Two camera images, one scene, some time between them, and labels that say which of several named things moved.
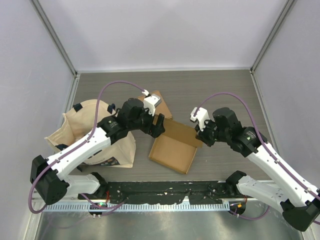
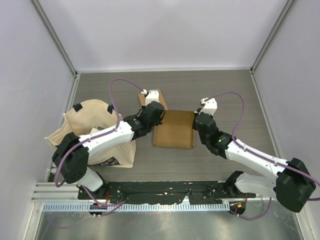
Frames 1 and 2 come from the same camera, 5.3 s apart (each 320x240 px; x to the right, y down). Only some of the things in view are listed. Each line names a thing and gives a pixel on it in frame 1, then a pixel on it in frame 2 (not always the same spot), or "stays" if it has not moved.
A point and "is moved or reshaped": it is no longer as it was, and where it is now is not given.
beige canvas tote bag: x=78 y=122 stays
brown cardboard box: x=176 y=146 is moved or reshaped
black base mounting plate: x=199 y=192 stays
